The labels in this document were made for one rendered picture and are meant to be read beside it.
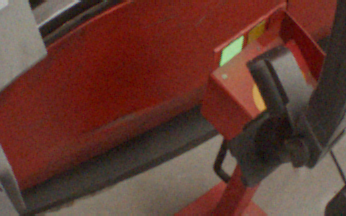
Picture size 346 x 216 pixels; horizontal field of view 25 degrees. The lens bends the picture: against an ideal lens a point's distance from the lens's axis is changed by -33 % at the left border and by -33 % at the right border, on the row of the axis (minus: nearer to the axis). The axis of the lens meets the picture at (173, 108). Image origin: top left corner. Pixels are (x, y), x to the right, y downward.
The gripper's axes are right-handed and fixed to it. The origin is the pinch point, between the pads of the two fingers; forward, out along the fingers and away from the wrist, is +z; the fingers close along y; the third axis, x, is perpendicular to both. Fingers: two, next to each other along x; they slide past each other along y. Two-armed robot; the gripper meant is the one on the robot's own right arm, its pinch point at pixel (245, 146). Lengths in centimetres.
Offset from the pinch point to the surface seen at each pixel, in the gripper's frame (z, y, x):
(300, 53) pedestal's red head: 30.1, -31.0, -1.1
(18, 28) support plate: 14.4, 16.6, -29.1
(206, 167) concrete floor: 102, -31, 19
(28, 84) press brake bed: 44.0, 11.4, -19.2
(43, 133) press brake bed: 64, 8, -9
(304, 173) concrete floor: 94, -52, 36
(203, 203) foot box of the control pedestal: 87, -22, 23
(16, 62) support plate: 11.7, 19.3, -23.8
